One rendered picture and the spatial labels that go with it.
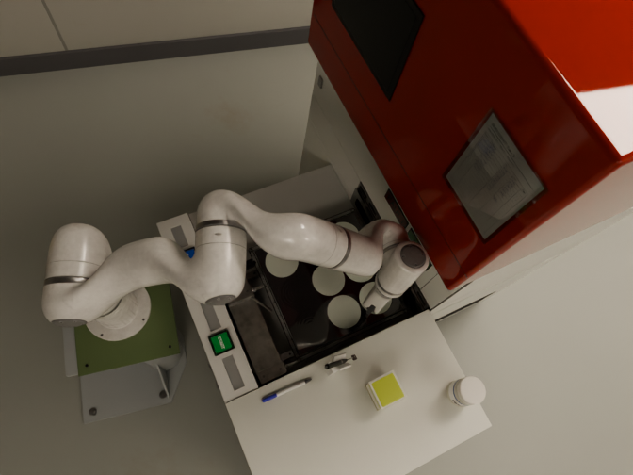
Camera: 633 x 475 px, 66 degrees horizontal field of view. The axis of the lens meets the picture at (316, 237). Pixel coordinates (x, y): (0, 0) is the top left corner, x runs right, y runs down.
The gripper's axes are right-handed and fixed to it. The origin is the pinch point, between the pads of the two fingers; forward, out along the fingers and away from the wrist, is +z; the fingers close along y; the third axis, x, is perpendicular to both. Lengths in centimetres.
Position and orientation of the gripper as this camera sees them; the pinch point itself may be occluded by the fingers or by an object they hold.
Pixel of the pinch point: (372, 304)
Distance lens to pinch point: 140.5
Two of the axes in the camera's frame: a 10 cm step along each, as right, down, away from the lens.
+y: -5.4, 6.8, -5.0
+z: -2.0, 4.7, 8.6
